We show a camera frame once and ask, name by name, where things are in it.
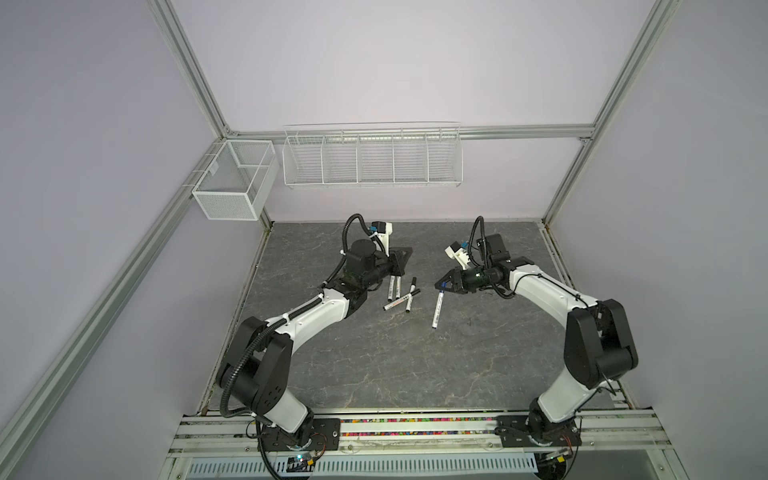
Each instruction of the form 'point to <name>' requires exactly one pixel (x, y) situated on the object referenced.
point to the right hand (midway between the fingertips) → (438, 289)
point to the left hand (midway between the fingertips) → (414, 252)
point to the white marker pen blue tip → (438, 309)
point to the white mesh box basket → (238, 183)
